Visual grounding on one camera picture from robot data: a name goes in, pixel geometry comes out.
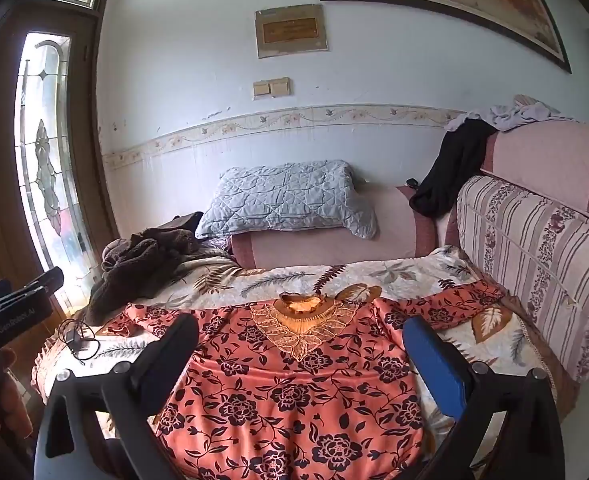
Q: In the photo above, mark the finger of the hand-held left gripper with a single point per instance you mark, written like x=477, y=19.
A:
x=44, y=280

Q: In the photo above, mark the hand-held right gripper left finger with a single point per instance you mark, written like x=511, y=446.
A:
x=167, y=360

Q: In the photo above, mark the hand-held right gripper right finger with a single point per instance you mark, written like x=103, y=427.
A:
x=437, y=367

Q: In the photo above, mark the orange floral dress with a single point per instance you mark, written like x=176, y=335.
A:
x=274, y=400

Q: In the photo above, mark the person's left hand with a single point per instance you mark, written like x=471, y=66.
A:
x=15, y=395

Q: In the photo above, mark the brown fleece garment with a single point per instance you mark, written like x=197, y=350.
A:
x=124, y=270

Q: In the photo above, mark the wooden stained glass door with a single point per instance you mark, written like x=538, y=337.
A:
x=44, y=160

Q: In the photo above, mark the purple patterned cloth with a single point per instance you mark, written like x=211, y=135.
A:
x=219, y=246

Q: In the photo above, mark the striped sofa cushion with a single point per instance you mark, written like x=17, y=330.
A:
x=534, y=265

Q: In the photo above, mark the leaf print blanket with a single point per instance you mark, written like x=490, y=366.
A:
x=284, y=280

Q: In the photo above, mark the pink sofa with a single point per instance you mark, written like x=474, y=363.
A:
x=334, y=247

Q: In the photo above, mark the small black object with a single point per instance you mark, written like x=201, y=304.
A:
x=412, y=182

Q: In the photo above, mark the black garment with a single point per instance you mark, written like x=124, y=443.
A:
x=449, y=170

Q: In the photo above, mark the grey quilted pillow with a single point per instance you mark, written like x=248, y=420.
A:
x=284, y=197

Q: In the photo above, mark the lavender garment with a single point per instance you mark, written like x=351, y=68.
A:
x=519, y=112

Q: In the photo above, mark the beige light switch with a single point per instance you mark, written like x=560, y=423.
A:
x=272, y=87

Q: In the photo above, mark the framed wall plaque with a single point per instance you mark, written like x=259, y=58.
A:
x=292, y=30

